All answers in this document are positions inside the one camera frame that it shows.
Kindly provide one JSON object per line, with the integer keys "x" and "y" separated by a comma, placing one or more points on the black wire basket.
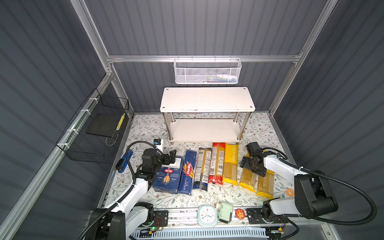
{"x": 92, "y": 136}

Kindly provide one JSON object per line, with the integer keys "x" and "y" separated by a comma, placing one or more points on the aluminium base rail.
{"x": 181, "y": 218}

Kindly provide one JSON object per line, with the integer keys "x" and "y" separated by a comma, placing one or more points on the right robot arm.
{"x": 313, "y": 195}

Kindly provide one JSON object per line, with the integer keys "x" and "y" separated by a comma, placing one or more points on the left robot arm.
{"x": 121, "y": 218}

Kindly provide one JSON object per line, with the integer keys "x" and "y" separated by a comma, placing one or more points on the orange tape roll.
{"x": 290, "y": 192}

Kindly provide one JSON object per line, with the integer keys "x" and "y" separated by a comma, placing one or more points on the white two-tier shelf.
{"x": 210, "y": 100}

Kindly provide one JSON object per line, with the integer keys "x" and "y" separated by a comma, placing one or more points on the yellow Pastatime spaghetti bag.
{"x": 230, "y": 170}

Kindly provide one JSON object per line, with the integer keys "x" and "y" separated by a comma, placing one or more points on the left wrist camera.
{"x": 159, "y": 144}

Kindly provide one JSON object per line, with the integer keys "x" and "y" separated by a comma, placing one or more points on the blue handled tool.
{"x": 123, "y": 162}

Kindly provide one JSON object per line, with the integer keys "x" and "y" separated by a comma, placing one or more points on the blue-ended clear spaghetti bag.
{"x": 202, "y": 169}

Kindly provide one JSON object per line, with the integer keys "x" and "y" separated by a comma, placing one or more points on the yellow green marker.
{"x": 120, "y": 122}

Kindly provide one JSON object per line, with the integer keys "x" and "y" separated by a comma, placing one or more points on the wide blue Barilla pasta box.
{"x": 168, "y": 177}

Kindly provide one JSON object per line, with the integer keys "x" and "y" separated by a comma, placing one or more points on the white wire mesh basket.
{"x": 204, "y": 71}

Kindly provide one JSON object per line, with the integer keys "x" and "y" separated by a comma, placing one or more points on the red-ended spaghetti bag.
{"x": 217, "y": 163}

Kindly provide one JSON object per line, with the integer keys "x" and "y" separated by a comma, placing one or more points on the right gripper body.
{"x": 248, "y": 164}

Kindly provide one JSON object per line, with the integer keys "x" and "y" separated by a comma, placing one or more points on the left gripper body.
{"x": 159, "y": 161}

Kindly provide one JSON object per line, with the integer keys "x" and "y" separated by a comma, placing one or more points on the red round badge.
{"x": 240, "y": 214}

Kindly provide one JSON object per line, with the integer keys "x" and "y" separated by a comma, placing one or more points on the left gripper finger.
{"x": 172, "y": 155}
{"x": 167, "y": 159}

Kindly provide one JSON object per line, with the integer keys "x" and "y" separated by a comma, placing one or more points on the narrow blue Barilla spaghetti box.
{"x": 187, "y": 177}

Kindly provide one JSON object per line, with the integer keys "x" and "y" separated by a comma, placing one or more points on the white tube in basket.
{"x": 228, "y": 78}

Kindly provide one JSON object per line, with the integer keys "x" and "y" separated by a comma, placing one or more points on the mint green timer device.
{"x": 225, "y": 211}

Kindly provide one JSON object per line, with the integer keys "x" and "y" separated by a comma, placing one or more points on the mint alarm clock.
{"x": 207, "y": 216}

